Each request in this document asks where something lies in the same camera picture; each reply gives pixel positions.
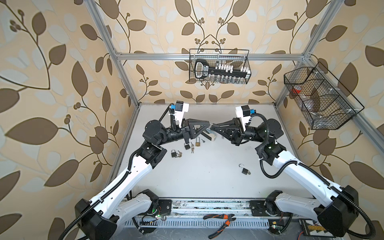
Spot red capped item in basket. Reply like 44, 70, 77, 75
292, 86, 302, 96

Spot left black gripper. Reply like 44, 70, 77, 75
155, 118, 207, 148

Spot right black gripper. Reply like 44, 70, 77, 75
215, 119, 265, 148

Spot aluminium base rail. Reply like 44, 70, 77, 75
119, 197, 319, 229

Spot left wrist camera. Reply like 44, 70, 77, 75
169, 101, 190, 128

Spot black socket tool set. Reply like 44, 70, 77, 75
192, 59, 252, 79

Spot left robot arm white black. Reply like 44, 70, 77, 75
59, 102, 210, 240

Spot orange black pliers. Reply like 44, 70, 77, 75
203, 213, 237, 240

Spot back wire basket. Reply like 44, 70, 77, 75
189, 48, 252, 85

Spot wire basket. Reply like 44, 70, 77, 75
284, 62, 365, 130
189, 48, 252, 85

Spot black power distribution board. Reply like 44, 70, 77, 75
299, 219, 334, 238

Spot brass padlock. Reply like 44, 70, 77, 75
196, 137, 201, 147

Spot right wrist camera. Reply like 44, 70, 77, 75
236, 105, 256, 131

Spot right wire basket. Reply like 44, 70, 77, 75
284, 62, 365, 130

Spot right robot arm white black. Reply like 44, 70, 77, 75
210, 113, 376, 240

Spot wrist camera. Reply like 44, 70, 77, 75
169, 101, 190, 128
236, 105, 256, 131

